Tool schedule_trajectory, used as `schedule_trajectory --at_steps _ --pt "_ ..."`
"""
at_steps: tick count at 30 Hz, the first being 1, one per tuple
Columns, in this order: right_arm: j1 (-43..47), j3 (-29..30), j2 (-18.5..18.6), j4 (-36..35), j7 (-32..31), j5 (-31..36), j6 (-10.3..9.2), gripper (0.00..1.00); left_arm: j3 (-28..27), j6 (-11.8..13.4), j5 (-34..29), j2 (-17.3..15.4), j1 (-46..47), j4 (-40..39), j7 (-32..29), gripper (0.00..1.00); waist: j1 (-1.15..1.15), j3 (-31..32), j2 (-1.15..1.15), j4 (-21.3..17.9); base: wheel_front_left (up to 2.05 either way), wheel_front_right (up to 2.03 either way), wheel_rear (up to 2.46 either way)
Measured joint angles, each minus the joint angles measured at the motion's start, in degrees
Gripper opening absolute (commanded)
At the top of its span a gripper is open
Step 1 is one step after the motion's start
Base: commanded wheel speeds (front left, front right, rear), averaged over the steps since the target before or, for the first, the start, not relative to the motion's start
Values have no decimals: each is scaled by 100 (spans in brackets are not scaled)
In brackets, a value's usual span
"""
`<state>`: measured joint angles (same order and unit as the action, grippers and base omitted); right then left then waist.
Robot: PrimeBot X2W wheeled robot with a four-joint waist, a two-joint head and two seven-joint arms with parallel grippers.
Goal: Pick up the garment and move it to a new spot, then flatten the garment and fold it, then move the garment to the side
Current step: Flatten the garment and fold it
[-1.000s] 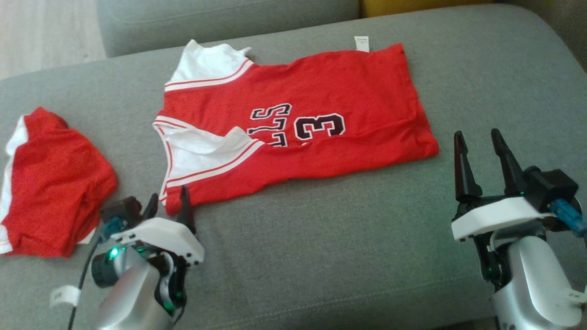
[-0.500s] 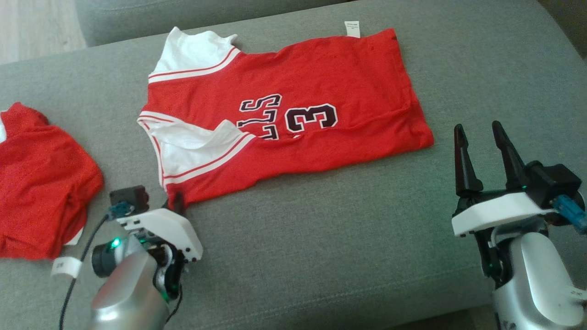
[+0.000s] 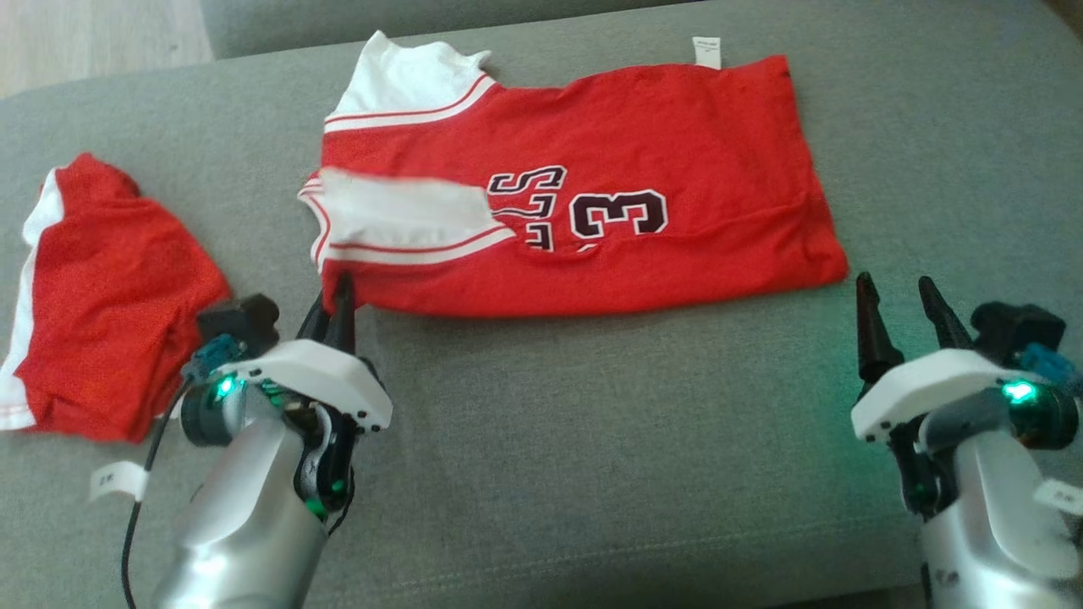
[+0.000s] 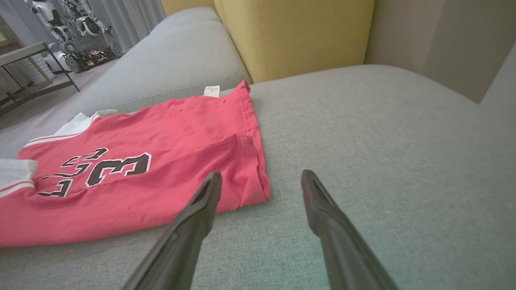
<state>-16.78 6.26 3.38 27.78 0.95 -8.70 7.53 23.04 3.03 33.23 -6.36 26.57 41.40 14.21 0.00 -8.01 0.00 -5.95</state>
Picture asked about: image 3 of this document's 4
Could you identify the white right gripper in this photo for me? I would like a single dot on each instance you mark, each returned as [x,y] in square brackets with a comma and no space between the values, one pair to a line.
[922,385]

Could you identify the red basketball jersey with number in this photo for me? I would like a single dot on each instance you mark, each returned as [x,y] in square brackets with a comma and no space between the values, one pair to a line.
[677,127]

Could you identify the red shorts with white stripes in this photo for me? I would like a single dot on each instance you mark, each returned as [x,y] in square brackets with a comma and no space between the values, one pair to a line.
[110,296]

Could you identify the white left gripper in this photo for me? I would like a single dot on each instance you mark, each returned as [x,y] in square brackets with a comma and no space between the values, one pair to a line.
[321,376]

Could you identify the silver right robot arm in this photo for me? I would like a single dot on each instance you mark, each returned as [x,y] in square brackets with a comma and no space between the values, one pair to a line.
[990,524]

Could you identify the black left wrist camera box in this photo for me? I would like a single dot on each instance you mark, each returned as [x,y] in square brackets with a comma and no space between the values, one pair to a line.
[241,321]

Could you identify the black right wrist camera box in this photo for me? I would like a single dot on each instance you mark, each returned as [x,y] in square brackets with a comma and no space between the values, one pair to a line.
[1015,326]

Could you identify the grey fabric sofa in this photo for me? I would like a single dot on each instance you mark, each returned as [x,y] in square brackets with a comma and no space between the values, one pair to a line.
[592,423]

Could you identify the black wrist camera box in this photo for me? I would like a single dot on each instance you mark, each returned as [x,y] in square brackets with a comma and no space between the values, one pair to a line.
[1015,326]
[241,321]

